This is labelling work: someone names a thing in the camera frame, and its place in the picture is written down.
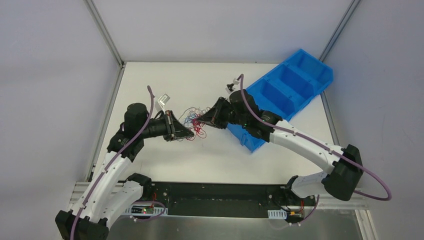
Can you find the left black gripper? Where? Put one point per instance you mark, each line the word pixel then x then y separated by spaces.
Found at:
pixel 169 125

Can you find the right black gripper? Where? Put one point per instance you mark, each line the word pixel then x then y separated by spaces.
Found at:
pixel 222 111

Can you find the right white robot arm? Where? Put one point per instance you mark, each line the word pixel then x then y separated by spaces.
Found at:
pixel 340 173

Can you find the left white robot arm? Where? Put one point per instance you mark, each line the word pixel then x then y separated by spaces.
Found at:
pixel 94 213

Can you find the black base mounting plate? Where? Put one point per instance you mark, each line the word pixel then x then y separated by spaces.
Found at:
pixel 217 199

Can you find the blue compartment bin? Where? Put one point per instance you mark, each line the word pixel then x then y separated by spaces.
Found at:
pixel 290 86

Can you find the left white cable duct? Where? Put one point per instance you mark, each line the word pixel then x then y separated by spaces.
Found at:
pixel 145 211

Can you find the white cable duct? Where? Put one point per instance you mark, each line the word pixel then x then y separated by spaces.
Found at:
pixel 279 214
pixel 145 211

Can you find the aluminium frame rail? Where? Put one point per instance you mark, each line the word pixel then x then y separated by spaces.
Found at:
pixel 81 187

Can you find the right white cable duct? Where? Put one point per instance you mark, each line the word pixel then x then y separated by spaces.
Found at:
pixel 279 214

